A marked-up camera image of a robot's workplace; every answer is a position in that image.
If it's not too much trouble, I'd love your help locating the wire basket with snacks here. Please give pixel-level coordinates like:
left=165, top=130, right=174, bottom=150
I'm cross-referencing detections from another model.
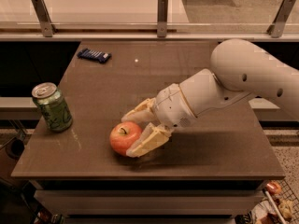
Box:
left=248, top=180, right=299, bottom=224

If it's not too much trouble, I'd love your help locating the green soda can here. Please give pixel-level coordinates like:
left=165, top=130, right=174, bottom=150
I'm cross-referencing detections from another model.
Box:
left=32, top=82, right=73, bottom=132

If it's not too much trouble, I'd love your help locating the right metal railing bracket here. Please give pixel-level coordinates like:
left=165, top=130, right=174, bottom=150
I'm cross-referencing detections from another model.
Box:
left=267, top=0, right=296, bottom=38

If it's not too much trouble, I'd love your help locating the middle metal railing bracket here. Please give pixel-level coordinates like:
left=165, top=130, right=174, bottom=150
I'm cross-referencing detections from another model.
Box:
left=157, top=0, right=168, bottom=37

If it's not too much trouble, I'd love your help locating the blue rxbar blueberry wrapper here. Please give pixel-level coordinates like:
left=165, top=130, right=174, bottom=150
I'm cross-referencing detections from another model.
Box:
left=77, top=49, right=111, bottom=63

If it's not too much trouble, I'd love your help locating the grey drawer front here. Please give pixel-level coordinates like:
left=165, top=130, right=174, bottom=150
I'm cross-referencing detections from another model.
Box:
left=35, top=190, right=263, bottom=216

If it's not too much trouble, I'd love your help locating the metal railing bracket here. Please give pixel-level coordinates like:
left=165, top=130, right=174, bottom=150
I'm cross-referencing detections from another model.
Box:
left=157, top=0, right=168, bottom=37
left=267, top=0, right=296, bottom=38
left=31, top=0, right=55, bottom=37

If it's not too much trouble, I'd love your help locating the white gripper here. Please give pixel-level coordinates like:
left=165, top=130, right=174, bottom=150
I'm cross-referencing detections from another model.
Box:
left=121, top=84, right=197, bottom=158

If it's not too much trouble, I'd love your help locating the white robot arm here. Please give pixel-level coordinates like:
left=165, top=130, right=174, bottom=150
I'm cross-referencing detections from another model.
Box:
left=121, top=39, right=299, bottom=158

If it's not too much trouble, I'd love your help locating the red apple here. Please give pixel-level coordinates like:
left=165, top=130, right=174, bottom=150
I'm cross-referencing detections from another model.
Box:
left=109, top=121, right=142, bottom=156

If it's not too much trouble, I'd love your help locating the left metal railing bracket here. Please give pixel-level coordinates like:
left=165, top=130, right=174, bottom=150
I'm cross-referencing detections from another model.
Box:
left=31, top=0, right=55, bottom=37

